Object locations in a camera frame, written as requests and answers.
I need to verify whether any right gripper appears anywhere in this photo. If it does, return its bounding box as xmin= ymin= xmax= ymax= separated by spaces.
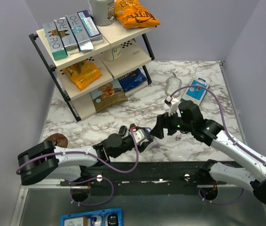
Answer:
xmin=149 ymin=107 xmax=194 ymax=139

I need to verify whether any lavender earbud charging case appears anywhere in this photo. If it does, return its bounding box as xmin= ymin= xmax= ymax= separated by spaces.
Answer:
xmin=144 ymin=127 xmax=154 ymax=141

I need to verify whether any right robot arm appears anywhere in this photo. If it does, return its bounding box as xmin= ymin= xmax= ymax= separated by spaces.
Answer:
xmin=150 ymin=100 xmax=266 ymax=205

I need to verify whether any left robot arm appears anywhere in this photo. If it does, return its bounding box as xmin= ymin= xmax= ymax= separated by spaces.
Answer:
xmin=16 ymin=127 xmax=154 ymax=186

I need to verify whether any brown snack bag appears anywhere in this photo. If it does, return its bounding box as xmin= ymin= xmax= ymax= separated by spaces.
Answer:
xmin=91 ymin=79 xmax=128 ymax=113

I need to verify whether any blue chips bag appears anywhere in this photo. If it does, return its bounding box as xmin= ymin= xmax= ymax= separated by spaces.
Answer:
xmin=118 ymin=69 xmax=147 ymax=93

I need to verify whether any blue razor package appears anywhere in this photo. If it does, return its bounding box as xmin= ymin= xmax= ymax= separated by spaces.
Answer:
xmin=181 ymin=78 xmax=210 ymax=105

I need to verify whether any three tier shelf rack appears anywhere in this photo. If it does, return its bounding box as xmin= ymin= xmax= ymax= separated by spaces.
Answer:
xmin=29 ymin=21 xmax=155 ymax=121

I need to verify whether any orange snack bag middle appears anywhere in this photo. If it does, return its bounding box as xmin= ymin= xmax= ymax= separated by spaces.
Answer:
xmin=63 ymin=60 xmax=102 ymax=90

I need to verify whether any white cup middle shelf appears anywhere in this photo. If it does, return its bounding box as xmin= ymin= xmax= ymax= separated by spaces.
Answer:
xmin=103 ymin=45 xmax=122 ymax=62

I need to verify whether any blue tray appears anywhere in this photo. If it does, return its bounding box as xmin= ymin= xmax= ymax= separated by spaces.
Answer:
xmin=60 ymin=208 xmax=124 ymax=226

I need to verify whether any purple white box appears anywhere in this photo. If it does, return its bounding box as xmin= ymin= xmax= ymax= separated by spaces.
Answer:
xmin=77 ymin=10 xmax=103 ymax=45

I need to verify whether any silver brown toothpaste box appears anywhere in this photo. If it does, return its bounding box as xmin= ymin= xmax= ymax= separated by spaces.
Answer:
xmin=54 ymin=17 xmax=79 ymax=56

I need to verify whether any teal silver toothpaste box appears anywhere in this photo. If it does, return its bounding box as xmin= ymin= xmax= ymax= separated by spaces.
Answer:
xmin=42 ymin=21 xmax=67 ymax=61

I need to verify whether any orange chips bag top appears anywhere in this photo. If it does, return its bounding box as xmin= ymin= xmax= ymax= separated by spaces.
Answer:
xmin=114 ymin=0 xmax=160 ymax=28

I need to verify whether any grey printed mug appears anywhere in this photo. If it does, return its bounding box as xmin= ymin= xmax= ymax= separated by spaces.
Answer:
xmin=88 ymin=0 xmax=115 ymax=26

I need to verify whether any silver blue toothpaste box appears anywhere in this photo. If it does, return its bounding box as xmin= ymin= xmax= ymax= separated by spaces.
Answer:
xmin=66 ymin=14 xmax=94 ymax=52

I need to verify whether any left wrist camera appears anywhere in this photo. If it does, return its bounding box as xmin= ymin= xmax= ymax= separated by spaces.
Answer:
xmin=130 ymin=129 xmax=146 ymax=144

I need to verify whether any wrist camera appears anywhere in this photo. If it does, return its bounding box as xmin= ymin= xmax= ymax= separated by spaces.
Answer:
xmin=130 ymin=129 xmax=146 ymax=144
xmin=164 ymin=96 xmax=180 ymax=116

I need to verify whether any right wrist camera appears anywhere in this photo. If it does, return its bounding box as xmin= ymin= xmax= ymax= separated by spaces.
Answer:
xmin=164 ymin=96 xmax=180 ymax=116

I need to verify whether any black mounting rail base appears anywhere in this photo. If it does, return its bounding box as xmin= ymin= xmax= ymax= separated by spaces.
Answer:
xmin=60 ymin=161 xmax=230 ymax=196

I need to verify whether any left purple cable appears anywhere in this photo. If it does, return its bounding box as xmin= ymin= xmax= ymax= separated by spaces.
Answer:
xmin=16 ymin=131 xmax=140 ymax=207

